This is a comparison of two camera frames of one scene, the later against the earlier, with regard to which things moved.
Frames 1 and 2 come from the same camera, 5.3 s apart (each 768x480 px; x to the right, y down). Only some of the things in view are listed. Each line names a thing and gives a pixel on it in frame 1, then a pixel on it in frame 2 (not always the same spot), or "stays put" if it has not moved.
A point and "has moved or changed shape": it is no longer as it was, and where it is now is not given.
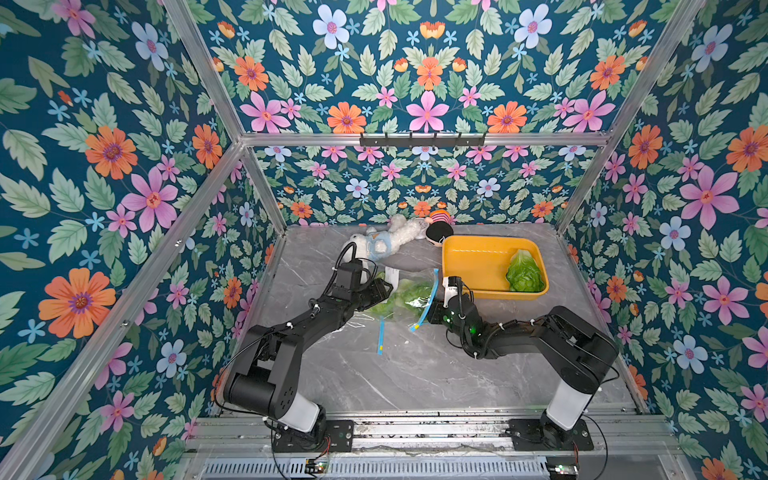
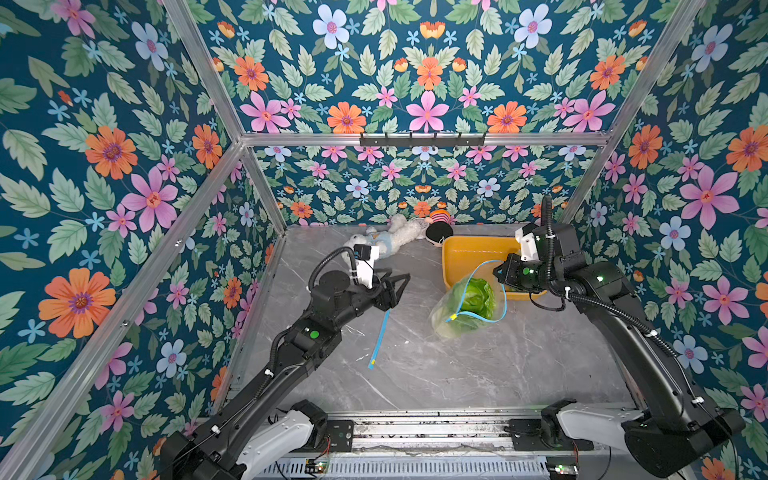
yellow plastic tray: (494, 265) stays put
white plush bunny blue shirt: (381, 243) stays put
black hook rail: (422, 142) stays put
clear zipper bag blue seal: (412, 294) → (474, 300)
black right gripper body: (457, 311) → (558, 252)
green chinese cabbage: (409, 298) has moved or changed shape
